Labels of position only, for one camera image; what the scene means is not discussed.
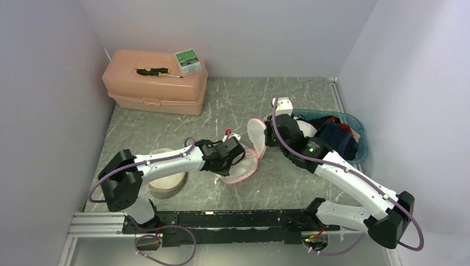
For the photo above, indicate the black bra in basin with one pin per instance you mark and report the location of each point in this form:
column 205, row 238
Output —
column 317, row 123

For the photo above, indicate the beige mesh laundry bag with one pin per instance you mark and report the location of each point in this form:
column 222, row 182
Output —
column 164, row 184

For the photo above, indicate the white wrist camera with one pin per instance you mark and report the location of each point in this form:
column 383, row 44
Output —
column 283, row 106
column 228, row 134

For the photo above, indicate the small green white box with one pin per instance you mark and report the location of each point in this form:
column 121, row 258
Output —
column 188, row 62

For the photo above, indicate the white bra with black trim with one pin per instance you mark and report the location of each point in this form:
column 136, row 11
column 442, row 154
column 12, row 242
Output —
column 306, row 128

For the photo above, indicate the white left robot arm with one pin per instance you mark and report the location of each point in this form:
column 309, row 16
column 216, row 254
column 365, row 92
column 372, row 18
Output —
column 123, row 177

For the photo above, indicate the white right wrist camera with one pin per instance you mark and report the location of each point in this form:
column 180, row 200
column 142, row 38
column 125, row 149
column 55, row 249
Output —
column 283, row 106

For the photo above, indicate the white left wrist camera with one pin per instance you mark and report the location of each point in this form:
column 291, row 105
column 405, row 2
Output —
column 228, row 134

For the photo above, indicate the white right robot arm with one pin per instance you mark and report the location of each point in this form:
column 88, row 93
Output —
column 383, row 214

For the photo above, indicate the black yellow screwdriver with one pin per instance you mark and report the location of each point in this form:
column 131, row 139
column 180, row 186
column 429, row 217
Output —
column 156, row 72

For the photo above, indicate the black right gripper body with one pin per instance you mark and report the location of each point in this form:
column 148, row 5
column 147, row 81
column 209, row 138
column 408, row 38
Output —
column 270, row 137

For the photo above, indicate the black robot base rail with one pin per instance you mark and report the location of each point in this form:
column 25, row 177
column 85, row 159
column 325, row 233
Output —
column 178, row 228

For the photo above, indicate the pink plastic storage box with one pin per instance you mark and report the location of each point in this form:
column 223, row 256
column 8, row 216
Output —
column 154, row 93

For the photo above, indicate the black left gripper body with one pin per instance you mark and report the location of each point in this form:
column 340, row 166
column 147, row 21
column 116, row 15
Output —
column 224, row 169

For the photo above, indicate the red and navy bra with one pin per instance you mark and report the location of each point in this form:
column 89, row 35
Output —
column 340, row 137

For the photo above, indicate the teal plastic basin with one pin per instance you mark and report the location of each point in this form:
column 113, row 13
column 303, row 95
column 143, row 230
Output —
column 354, row 123

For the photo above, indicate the pink rimmed mesh laundry bag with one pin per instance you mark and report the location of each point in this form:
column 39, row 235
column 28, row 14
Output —
column 248, row 166

